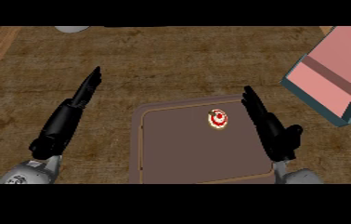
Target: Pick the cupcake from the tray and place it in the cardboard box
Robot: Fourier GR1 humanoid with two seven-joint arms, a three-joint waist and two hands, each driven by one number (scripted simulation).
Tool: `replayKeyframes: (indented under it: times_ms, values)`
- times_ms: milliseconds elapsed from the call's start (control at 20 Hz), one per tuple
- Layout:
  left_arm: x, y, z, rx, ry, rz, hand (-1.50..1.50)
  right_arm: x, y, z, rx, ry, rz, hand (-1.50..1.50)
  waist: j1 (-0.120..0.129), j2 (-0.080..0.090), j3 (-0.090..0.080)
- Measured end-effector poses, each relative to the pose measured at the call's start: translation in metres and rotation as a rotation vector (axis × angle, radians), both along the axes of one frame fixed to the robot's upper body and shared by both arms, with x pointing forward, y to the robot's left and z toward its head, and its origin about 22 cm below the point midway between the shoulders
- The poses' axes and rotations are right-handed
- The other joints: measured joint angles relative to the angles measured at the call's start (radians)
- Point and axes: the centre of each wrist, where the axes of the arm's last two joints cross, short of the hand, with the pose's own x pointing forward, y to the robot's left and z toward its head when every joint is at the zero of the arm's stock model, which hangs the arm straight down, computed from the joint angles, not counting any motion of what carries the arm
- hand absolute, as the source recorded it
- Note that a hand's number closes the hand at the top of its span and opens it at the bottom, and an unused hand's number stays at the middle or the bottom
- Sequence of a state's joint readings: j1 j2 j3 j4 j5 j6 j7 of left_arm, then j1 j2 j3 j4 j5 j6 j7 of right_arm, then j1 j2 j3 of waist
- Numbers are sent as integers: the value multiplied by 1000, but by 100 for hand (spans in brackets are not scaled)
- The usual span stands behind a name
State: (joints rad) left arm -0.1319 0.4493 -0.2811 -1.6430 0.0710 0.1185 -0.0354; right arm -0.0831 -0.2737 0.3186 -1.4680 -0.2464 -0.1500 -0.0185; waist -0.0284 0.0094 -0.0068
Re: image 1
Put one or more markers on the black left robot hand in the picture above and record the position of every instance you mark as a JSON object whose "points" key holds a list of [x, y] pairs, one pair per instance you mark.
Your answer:
{"points": [[64, 125]]}

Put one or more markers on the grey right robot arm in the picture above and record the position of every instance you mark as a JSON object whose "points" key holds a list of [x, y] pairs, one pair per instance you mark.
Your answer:
{"points": [[296, 175]]}

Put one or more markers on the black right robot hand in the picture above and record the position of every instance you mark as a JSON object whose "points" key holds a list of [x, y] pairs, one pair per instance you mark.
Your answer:
{"points": [[275, 131]]}

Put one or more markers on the brown rectangular tray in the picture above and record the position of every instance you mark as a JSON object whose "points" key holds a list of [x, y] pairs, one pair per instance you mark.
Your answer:
{"points": [[201, 144]]}

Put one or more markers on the red and white cupcake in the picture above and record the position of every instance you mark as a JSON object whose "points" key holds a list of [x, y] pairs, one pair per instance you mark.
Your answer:
{"points": [[219, 119]]}

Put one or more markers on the pale grey round object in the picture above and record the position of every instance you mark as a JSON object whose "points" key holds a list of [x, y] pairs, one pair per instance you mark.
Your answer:
{"points": [[71, 28]]}

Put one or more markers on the pink cardboard box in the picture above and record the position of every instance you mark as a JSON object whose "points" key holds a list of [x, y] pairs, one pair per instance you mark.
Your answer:
{"points": [[322, 76]]}

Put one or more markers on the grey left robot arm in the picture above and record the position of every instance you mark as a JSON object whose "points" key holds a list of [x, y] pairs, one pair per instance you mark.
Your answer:
{"points": [[32, 172]]}

